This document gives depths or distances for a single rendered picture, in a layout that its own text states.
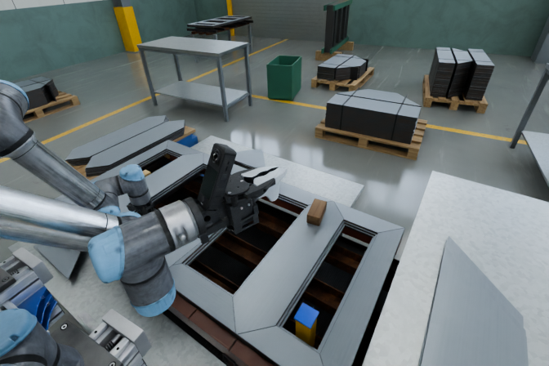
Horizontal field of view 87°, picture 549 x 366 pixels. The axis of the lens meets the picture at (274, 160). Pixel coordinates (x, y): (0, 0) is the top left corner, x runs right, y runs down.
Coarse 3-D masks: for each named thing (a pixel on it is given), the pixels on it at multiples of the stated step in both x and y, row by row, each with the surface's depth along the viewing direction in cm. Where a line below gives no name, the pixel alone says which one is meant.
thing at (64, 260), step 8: (40, 248) 140; (48, 248) 139; (56, 248) 139; (64, 248) 139; (48, 256) 135; (56, 256) 135; (64, 256) 135; (72, 256) 135; (56, 264) 131; (64, 264) 131; (72, 264) 131; (64, 272) 127
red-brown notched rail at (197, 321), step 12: (180, 300) 104; (180, 312) 100; (192, 312) 100; (192, 324) 99; (204, 324) 96; (216, 324) 96; (204, 336) 97; (216, 336) 93; (228, 336) 93; (228, 348) 90; (240, 348) 90; (240, 360) 88; (252, 360) 87; (264, 360) 87
